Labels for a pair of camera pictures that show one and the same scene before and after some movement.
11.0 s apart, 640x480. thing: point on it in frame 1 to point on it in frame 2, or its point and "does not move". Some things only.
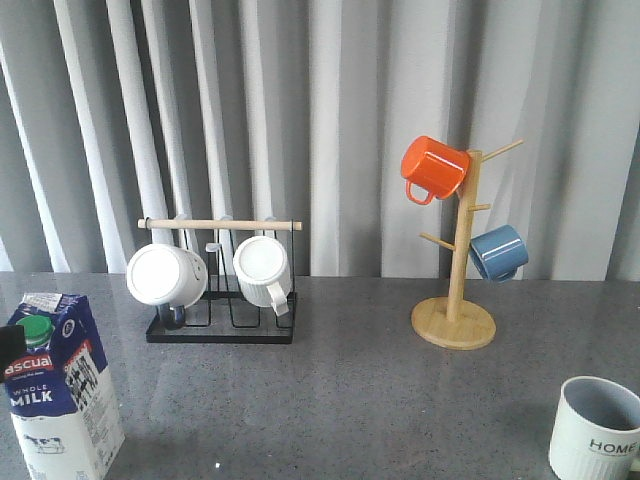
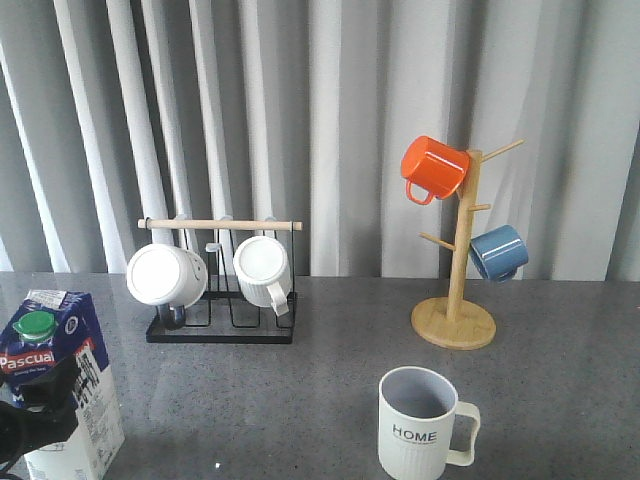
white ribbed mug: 264,274 does not move
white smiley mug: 167,275 does not move
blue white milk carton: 65,418 does not move
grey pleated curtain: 114,110 does not move
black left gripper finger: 12,343 to 22,431
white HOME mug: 596,431 to 416,408
